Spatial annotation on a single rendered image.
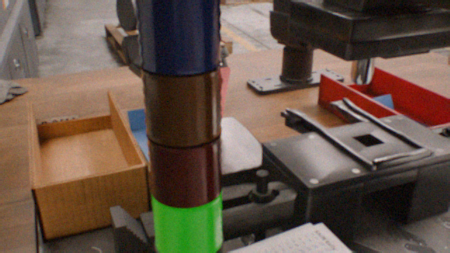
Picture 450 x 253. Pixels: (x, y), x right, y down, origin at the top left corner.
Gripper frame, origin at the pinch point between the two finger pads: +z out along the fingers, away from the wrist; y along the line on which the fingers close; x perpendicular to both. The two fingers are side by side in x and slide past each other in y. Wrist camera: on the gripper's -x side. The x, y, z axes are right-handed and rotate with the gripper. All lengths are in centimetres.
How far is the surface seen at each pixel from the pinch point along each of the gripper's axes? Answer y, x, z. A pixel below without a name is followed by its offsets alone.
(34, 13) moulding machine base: -420, -19, -154
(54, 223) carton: 14.2, -25.0, 6.8
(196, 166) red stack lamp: 44.5, -16.3, 2.6
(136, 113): -2.4, -11.0, -3.4
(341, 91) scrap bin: 1.7, 22.4, 1.6
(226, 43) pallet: -317, 135, -65
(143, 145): 2.6, -12.0, 1.5
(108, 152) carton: -1.4, -16.6, 1.1
